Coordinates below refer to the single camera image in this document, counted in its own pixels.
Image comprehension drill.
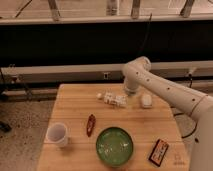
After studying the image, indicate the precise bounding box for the white plastic cup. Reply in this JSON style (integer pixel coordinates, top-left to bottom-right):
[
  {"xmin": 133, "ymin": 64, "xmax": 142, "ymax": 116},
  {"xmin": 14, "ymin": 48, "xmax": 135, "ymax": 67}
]
[{"xmin": 46, "ymin": 123, "xmax": 68, "ymax": 148}]

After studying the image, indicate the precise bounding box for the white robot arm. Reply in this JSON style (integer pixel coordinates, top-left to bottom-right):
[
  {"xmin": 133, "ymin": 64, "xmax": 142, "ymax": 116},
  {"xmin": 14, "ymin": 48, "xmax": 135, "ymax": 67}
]
[{"xmin": 122, "ymin": 56, "xmax": 213, "ymax": 171}]

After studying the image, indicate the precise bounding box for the long metal rail beam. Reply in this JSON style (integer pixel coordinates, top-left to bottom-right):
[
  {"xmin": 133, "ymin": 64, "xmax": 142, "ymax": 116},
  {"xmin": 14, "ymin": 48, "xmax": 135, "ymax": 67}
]
[{"xmin": 0, "ymin": 60, "xmax": 213, "ymax": 84}]

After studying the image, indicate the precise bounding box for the clear plastic bottle white cap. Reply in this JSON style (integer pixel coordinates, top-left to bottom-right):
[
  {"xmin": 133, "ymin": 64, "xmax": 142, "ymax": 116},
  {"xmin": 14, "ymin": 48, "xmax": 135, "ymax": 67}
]
[{"xmin": 96, "ymin": 92, "xmax": 127, "ymax": 108}]

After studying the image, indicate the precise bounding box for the green ceramic bowl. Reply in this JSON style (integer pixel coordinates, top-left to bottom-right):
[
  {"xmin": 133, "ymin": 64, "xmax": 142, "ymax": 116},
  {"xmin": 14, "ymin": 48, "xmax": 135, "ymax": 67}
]
[{"xmin": 96, "ymin": 127, "xmax": 134, "ymax": 167}]

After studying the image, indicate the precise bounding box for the black orange snack packet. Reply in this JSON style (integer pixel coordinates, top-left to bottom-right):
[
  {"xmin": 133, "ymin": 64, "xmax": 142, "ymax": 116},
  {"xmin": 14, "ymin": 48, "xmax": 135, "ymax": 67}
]
[{"xmin": 149, "ymin": 139, "xmax": 169, "ymax": 167}]

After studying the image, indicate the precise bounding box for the black cable on wall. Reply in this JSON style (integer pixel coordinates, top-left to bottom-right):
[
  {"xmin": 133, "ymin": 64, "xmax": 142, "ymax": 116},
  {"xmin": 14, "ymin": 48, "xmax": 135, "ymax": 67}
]
[{"xmin": 134, "ymin": 13, "xmax": 153, "ymax": 61}]

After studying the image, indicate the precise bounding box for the white soap bar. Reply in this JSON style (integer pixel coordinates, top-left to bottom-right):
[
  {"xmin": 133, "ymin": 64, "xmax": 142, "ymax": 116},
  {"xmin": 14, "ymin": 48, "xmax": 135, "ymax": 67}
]
[{"xmin": 141, "ymin": 94, "xmax": 152, "ymax": 108}]

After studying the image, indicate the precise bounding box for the black cable on floor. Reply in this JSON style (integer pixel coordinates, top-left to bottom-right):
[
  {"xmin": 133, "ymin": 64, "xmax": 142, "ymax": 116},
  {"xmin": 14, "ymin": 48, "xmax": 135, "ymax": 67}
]
[{"xmin": 173, "ymin": 111, "xmax": 198, "ymax": 139}]

